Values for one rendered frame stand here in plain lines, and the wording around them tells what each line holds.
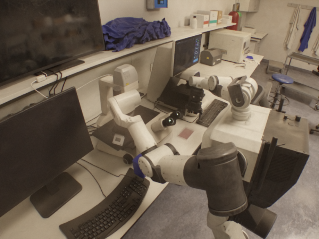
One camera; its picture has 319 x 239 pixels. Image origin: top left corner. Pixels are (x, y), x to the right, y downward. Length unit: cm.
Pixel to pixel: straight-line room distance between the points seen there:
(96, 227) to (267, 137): 78
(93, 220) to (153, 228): 87
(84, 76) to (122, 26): 47
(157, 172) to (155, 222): 118
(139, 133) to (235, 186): 39
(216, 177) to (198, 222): 137
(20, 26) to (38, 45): 13
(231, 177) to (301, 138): 25
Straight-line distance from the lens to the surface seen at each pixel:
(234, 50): 304
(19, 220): 114
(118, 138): 83
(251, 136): 53
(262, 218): 83
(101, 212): 96
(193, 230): 174
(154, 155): 63
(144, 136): 67
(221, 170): 42
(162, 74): 151
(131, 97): 72
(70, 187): 111
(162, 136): 94
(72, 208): 104
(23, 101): 130
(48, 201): 111
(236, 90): 52
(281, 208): 213
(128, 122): 68
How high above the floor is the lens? 159
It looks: 35 degrees down
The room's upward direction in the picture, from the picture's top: straight up
